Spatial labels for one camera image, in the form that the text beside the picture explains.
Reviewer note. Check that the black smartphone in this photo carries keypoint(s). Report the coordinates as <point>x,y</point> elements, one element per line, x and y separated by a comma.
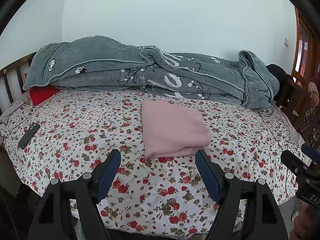
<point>28,135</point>

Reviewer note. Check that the white wall socket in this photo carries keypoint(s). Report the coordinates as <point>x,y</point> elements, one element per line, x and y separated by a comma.
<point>286,42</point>

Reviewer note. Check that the person's right hand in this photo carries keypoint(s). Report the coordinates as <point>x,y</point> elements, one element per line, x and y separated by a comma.
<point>306,223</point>

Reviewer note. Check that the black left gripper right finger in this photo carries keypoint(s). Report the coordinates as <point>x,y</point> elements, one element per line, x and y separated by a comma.
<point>262,217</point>

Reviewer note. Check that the grey patterned quilt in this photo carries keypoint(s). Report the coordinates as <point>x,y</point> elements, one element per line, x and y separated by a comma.
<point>101,63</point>

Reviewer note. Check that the wooden headboard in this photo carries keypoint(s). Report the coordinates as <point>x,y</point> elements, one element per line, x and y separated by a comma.
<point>13,77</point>

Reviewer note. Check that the wooden door frame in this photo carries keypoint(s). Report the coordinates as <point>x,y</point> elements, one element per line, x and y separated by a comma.
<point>306,62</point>

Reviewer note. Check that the wooden footboard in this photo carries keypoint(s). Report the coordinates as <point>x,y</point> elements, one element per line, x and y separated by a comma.
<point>295,102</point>

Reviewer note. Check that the red pillow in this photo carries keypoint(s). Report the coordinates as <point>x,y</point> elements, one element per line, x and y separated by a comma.
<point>40,94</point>

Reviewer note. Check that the black clothing pile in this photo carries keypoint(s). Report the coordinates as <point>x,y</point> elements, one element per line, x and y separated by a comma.
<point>281,76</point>

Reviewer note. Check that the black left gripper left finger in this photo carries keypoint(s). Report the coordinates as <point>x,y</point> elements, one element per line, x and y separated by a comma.
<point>53,218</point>

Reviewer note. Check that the plaid fabric item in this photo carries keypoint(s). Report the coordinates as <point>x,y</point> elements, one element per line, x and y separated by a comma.
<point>313,89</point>

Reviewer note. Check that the pink knitted sweater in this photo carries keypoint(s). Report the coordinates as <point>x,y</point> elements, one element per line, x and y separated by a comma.
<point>171,130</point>

